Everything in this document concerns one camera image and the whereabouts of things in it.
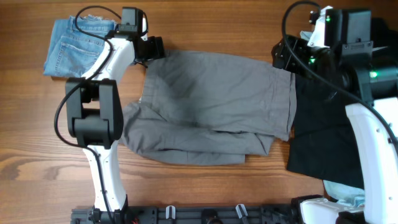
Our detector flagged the grey cotton shorts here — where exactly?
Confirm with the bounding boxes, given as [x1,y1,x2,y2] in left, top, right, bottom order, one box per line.
[121,50,297,166]

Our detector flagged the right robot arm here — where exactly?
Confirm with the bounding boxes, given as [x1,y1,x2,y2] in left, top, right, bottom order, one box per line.
[272,6,397,223]

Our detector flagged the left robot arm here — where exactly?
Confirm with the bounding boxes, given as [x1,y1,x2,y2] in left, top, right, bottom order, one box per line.
[58,7,165,223]

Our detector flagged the folded blue denim jeans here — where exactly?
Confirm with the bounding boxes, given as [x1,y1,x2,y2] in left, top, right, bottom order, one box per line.
[44,15,116,78]

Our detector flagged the black garment at corner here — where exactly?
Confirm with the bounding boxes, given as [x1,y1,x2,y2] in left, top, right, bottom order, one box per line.
[371,17,397,56]

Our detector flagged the black garment under pile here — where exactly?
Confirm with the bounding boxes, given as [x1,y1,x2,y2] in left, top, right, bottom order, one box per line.
[286,74,365,189]

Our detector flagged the light blue garment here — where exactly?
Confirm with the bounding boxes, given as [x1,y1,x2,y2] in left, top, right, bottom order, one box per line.
[300,29,389,208]

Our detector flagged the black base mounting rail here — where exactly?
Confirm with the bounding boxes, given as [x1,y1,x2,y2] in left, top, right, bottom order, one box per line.
[70,204,303,224]

